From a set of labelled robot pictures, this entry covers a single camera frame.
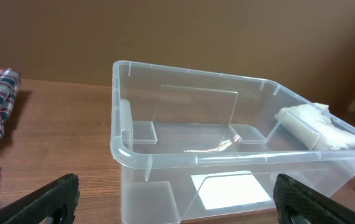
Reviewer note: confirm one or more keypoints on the clear plastic storage container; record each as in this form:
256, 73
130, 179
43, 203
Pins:
195, 144

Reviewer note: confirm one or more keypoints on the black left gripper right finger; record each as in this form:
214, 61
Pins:
297, 203

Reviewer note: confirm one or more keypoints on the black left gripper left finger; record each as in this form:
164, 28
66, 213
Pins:
53, 203

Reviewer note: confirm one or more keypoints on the cream cloth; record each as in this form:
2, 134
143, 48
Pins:
310, 129

